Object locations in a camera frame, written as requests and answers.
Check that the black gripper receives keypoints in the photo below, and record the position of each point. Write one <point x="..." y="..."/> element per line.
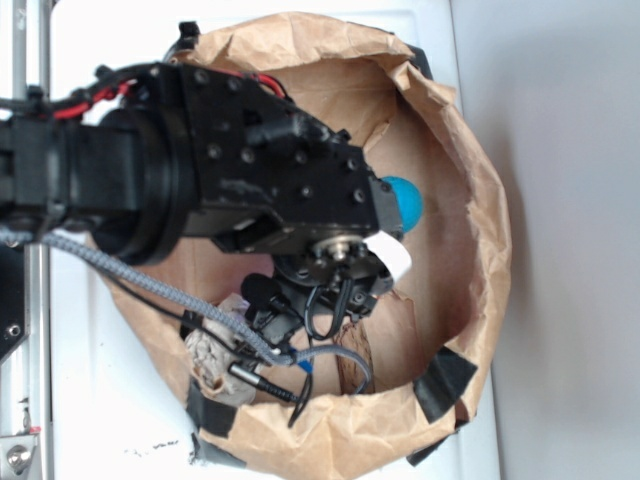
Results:
<point x="273" y="179"/>

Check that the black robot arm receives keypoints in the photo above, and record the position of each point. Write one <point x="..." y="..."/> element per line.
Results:
<point x="152" y="153"/>

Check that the blue ball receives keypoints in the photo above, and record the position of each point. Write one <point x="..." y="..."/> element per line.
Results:
<point x="409" y="200"/>

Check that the crumpled white paper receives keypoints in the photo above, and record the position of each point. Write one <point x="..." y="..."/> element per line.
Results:
<point x="211" y="360"/>

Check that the brown paper-lined bin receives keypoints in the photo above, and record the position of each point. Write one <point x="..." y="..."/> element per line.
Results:
<point x="432" y="338"/>

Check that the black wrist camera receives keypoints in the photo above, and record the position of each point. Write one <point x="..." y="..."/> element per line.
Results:
<point x="270" y="311"/>

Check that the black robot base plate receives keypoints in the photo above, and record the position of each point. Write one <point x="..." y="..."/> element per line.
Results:
<point x="12" y="300"/>

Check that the metal rail frame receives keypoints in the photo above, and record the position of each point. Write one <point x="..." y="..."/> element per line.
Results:
<point x="26" y="412"/>

